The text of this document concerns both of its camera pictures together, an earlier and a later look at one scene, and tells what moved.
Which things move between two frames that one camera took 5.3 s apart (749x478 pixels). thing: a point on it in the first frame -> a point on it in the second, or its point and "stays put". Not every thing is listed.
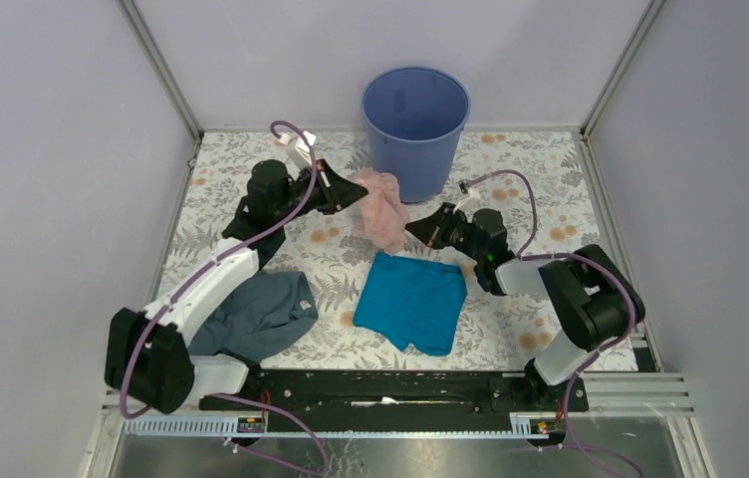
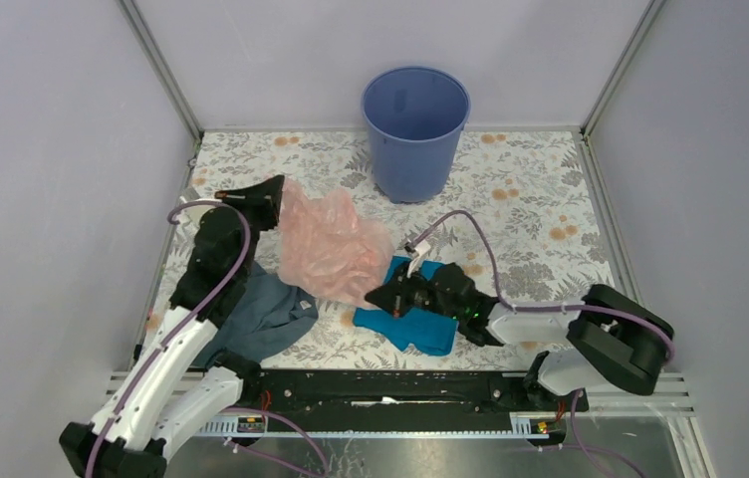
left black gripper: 337,192 -> 265,197
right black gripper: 431,230 -> 393,297
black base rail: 406,401 stays put
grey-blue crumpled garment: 264,314 stays put
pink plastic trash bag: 384,216 -> 325,250
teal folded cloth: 412,301 stays put
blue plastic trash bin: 415,117 stays put
